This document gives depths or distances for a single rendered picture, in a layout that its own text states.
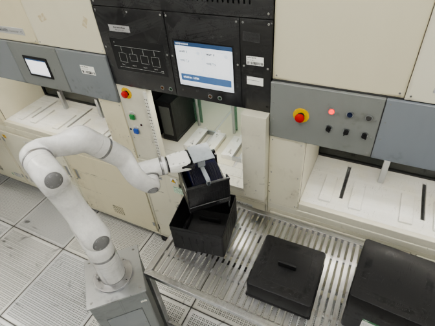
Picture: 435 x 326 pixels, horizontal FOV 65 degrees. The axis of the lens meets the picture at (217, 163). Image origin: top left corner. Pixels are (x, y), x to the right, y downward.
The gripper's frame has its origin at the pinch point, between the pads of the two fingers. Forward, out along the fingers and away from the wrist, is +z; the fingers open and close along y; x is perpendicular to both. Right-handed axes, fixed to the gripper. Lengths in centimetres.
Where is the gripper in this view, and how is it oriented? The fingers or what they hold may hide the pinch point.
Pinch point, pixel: (199, 156)
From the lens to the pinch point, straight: 156.2
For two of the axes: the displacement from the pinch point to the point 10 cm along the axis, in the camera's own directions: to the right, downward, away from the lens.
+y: 3.2, 6.0, -7.3
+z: 9.5, -2.6, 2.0
